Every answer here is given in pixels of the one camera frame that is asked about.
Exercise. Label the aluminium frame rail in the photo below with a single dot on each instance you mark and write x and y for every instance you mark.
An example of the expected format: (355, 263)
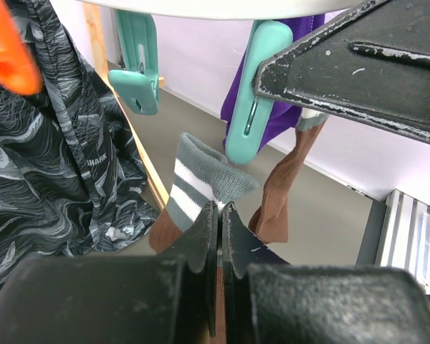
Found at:
(397, 234)

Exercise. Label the brown sock with stripes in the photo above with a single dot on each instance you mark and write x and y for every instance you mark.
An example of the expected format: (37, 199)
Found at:
(270, 220)

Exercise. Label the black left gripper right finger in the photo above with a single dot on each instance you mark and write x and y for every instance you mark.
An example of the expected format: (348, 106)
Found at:
(267, 300)

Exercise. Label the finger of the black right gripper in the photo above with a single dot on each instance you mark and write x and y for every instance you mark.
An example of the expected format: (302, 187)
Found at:
(370, 64)

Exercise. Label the white round sock hanger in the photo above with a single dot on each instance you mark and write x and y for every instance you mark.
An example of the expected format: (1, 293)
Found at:
(229, 9)

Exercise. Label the purple sock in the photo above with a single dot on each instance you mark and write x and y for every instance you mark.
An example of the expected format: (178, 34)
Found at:
(283, 115)

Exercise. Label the dark patterned sock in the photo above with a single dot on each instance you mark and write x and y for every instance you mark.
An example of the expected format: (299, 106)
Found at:
(71, 178)

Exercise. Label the orange clothespin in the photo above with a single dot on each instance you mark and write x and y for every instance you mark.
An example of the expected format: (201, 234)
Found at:
(18, 71)

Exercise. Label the teal clothespin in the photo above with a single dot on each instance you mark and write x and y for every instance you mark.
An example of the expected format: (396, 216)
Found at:
(251, 112)
(138, 83)

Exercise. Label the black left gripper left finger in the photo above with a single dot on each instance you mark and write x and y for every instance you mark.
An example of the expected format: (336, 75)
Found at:
(92, 299)

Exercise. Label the wooden hanger stand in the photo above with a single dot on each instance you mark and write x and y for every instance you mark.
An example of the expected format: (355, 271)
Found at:
(93, 20)

